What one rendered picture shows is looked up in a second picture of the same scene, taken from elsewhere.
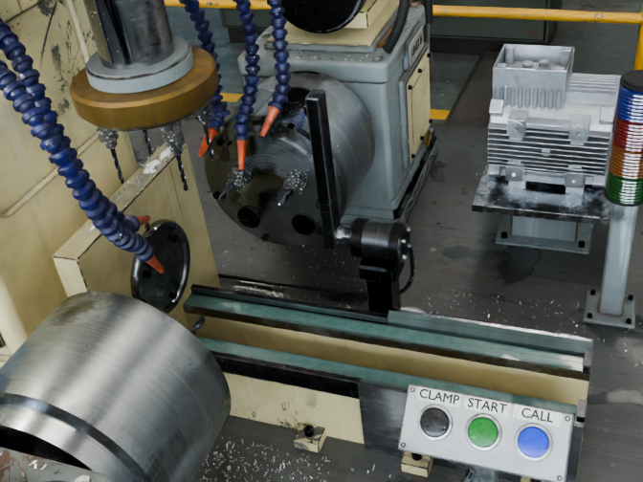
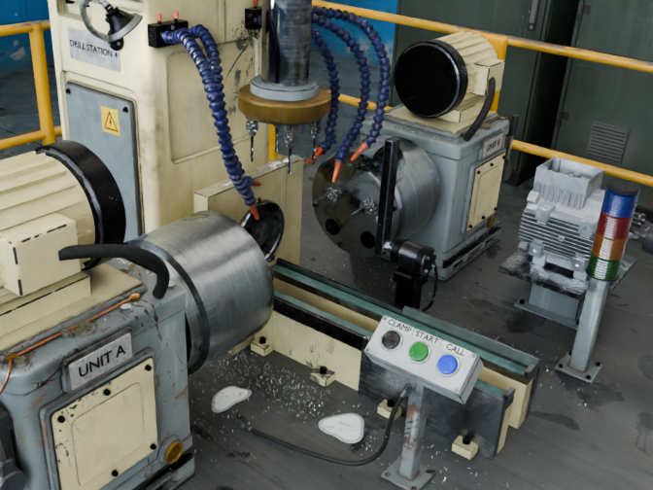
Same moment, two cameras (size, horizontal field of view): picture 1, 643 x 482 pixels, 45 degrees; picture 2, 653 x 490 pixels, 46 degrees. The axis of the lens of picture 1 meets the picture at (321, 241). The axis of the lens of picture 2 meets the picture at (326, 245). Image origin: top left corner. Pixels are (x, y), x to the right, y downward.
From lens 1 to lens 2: 49 cm
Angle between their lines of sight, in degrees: 13
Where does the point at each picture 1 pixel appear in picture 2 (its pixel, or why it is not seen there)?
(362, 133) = (429, 189)
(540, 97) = (567, 196)
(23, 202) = (188, 158)
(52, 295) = not seen: hidden behind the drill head
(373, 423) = (367, 372)
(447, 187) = (495, 262)
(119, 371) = (210, 251)
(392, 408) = not seen: hidden behind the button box
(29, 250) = (181, 191)
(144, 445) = (210, 296)
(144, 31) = (292, 64)
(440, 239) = (473, 293)
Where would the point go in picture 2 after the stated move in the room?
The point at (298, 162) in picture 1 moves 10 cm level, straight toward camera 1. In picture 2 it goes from (374, 192) to (367, 209)
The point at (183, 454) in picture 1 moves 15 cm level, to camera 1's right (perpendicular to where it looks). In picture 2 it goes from (231, 316) to (320, 331)
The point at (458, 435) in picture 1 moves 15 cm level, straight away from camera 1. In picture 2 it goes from (403, 351) to (432, 307)
